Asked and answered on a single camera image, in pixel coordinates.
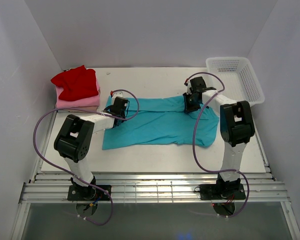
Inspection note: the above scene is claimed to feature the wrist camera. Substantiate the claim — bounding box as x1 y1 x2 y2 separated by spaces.
184 78 193 95
110 90 123 99

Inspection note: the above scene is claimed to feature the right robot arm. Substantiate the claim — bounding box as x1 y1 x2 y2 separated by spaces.
183 76 255 200

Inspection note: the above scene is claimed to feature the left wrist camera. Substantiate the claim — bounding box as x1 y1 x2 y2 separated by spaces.
110 90 123 99

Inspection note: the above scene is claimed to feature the red folded t shirt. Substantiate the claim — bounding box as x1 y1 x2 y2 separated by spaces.
51 65 99 102

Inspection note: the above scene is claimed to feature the beige folded t shirt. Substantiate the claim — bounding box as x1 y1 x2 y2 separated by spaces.
57 106 98 113

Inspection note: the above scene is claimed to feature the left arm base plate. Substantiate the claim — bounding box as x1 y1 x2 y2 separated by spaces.
67 185 110 202

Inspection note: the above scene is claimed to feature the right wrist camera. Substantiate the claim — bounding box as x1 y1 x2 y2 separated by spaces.
184 78 193 95

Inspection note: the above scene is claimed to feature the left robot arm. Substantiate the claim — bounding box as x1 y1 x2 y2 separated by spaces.
53 96 130 200

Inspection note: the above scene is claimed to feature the teal t shirt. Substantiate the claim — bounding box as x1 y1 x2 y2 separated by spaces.
102 96 219 150

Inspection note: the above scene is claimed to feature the aluminium frame rail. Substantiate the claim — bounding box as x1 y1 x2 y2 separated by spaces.
9 107 300 240

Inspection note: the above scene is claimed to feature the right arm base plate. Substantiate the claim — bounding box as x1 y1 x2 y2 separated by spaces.
193 183 246 200

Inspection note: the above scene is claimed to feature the white plastic basket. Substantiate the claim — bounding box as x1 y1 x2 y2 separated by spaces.
205 56 265 106

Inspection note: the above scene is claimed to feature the pink folded t shirt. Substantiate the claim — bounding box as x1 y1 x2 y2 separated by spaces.
55 87 100 108

